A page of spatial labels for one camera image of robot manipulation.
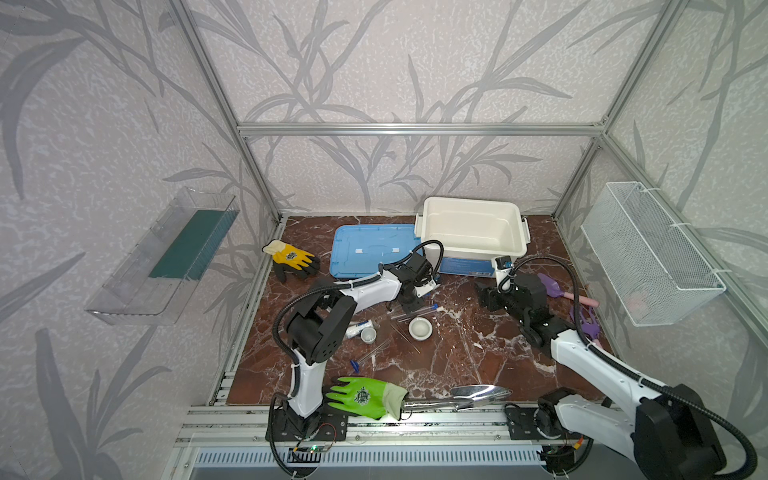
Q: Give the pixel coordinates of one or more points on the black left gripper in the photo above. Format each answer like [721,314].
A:
[409,298]

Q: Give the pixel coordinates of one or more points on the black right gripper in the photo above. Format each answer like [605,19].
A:
[491,297]

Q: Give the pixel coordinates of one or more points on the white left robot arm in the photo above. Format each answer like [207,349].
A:
[310,328]

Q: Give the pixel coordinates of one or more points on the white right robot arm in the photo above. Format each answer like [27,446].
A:
[666,431]

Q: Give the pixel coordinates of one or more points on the purple pink plastic scoop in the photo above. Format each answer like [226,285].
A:
[554,290]

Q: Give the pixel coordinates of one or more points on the white ceramic mortar bowl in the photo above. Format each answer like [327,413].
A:
[420,329]

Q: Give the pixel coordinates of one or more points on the thin metal tweezers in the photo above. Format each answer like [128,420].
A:
[402,335]

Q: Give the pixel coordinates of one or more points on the blue plastic bin lid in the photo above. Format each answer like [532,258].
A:
[358,250]

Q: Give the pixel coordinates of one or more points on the white plastic storage bin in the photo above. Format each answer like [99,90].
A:
[473,234]

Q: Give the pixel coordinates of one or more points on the silver metal trowel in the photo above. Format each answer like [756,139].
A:
[460,398]

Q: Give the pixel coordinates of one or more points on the yellow black work glove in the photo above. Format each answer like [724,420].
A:
[288,259]

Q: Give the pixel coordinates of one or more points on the green work glove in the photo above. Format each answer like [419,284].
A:
[367,397]

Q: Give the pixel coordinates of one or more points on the white wire mesh basket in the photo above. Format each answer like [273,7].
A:
[657,273]

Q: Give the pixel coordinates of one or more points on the clear plastic wall shelf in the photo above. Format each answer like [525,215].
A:
[158,277]

